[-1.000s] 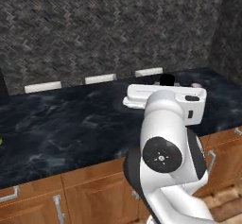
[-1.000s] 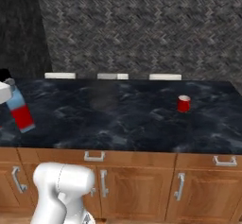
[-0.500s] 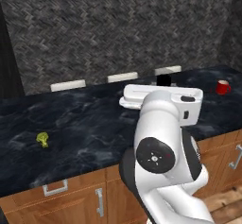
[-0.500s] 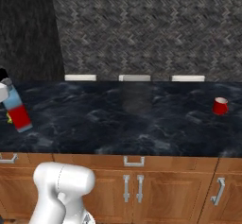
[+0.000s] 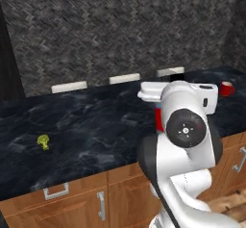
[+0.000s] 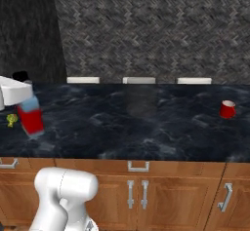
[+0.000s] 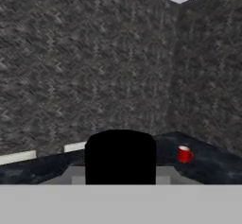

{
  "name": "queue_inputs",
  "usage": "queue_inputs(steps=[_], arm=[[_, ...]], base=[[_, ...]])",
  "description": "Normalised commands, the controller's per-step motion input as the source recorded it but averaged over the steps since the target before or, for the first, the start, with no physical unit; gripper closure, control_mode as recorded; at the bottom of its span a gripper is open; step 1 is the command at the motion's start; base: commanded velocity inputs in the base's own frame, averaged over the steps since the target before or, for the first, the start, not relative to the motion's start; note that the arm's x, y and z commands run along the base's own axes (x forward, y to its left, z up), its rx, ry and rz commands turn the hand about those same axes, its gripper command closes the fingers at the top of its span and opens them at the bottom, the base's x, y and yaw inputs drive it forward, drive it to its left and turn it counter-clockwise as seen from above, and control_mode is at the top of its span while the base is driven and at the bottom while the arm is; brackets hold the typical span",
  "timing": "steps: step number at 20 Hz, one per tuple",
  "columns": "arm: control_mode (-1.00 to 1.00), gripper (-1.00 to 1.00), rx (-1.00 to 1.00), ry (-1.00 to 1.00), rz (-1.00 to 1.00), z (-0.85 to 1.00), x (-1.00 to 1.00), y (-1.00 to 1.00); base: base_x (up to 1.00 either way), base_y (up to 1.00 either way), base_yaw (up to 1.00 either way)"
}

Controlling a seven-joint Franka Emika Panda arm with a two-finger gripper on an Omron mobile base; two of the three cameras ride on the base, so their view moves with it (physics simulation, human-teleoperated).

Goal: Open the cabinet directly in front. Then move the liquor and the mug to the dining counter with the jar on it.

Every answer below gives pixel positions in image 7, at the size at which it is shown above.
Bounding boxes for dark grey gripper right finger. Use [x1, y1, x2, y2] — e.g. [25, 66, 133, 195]
[156, 165, 203, 185]

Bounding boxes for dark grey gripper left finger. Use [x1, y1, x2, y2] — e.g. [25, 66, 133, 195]
[41, 165, 87, 185]

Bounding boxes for red mug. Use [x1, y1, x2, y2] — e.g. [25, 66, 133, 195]
[177, 145, 195, 164]

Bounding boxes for black rounded block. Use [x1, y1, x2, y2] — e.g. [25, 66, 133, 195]
[84, 129, 158, 185]

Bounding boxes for white wall strip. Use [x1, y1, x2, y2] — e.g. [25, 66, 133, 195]
[63, 141, 87, 154]
[0, 149, 38, 166]

